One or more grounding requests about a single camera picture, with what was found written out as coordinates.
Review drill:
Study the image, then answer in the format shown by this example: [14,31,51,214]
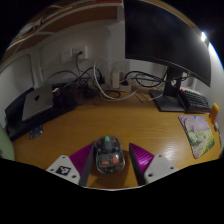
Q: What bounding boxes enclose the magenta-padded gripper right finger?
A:
[128,142,178,186]

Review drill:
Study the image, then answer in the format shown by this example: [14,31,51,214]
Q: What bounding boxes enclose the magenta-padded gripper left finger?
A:
[45,141,98,187]

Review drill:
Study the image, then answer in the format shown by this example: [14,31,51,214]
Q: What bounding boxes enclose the transparent computer mouse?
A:
[94,135,126,175]

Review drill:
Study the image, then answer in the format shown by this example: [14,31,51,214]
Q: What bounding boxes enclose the floral print mouse pad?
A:
[178,114,216,160]

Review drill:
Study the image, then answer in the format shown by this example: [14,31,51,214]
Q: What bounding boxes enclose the silver mini computer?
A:
[21,84,55,122]

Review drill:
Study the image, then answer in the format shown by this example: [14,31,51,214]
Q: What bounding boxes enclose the black box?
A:
[4,83,79,142]

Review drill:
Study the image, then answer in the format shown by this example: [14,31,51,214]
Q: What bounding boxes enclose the white power strip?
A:
[99,79,133,93]

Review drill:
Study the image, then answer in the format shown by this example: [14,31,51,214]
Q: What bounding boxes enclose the pale green object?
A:
[0,123,16,162]

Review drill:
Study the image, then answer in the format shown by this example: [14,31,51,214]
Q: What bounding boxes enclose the black keyboard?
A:
[179,88,212,114]

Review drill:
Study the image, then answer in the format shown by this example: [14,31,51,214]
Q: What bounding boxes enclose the orange jar with yellow lid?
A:
[208,102,220,123]

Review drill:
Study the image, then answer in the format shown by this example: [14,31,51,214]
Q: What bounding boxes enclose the white charger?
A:
[111,70,121,88]

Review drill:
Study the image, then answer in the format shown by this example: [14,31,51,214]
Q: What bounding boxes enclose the black curved monitor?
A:
[123,0,213,113]

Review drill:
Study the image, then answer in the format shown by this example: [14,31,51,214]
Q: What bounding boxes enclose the bright strip light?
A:
[199,31,208,43]

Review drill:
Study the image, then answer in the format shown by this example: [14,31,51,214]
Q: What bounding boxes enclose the wooden shelf unit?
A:
[0,0,124,64]

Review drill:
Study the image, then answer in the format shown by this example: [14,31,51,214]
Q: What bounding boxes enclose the small metal bracket plate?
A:
[28,125,44,140]

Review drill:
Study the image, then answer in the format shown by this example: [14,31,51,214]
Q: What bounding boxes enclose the black cable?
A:
[44,51,104,86]
[123,69,168,88]

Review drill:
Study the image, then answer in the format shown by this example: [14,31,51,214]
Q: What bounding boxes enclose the white cable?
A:
[93,56,164,101]

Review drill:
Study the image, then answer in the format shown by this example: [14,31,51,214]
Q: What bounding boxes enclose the white wall socket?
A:
[72,45,89,60]
[60,48,73,63]

